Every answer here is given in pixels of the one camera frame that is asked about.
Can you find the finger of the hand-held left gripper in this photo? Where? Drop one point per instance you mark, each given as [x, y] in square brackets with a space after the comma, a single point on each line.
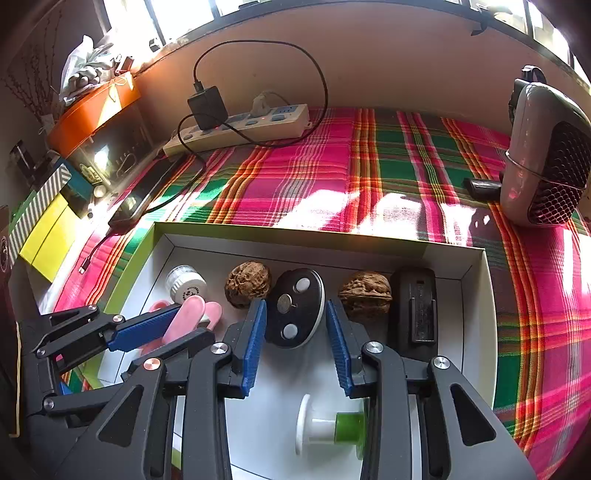
[184, 346]
[143, 327]

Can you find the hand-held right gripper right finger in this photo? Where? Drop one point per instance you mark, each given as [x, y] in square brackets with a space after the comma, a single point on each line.
[339, 350]

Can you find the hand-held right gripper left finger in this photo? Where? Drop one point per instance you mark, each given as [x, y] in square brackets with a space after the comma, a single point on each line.
[254, 350]

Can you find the pink plastic case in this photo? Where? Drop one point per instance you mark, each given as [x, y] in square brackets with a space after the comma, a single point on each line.
[187, 316]

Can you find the black oval remote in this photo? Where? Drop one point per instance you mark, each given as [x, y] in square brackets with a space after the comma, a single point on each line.
[300, 321]

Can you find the small white jar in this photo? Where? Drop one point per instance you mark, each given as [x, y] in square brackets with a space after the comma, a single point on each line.
[184, 284]

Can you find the brown walnut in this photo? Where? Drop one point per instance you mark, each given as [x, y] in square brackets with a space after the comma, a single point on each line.
[247, 284]
[364, 290]

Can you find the green and white spool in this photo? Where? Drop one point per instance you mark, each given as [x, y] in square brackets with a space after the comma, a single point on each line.
[323, 427]

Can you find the green and white cardboard box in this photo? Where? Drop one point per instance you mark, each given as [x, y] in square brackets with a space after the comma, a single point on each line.
[263, 429]

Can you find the black rectangular device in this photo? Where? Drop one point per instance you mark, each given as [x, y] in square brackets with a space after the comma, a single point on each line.
[411, 304]

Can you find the black phone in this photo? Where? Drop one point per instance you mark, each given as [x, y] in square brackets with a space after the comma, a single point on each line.
[138, 201]

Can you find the yellow box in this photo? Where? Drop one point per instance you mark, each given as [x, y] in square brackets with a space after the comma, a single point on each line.
[46, 235]

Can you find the teal box with label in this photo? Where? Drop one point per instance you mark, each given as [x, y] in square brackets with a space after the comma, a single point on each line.
[76, 194]

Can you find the striped box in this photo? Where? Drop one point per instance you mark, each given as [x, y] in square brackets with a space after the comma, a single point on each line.
[51, 189]

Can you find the plaid blanket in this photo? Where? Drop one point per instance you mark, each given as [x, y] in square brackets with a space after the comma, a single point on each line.
[323, 184]

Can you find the dark glass container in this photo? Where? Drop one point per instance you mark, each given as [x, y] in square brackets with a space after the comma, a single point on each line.
[25, 161]

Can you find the orange box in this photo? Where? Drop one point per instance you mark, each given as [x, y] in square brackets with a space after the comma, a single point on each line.
[87, 120]

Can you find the small black block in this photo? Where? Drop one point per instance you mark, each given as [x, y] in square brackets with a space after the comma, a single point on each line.
[482, 188]

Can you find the black charger adapter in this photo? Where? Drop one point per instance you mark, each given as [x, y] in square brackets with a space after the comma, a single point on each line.
[207, 108]

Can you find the white power strip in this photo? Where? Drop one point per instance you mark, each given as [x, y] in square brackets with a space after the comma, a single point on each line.
[288, 121]

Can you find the white plug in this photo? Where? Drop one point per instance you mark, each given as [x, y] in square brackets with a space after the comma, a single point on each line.
[262, 105]

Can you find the white plastic bag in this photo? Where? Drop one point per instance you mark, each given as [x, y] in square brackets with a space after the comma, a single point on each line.
[83, 69]

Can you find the grey portable air cooler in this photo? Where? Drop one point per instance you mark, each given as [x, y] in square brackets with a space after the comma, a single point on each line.
[531, 161]

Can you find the dried branches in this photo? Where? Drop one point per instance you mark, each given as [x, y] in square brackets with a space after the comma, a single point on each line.
[34, 78]

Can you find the window with black frame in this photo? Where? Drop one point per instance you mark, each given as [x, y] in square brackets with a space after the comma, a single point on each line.
[184, 14]

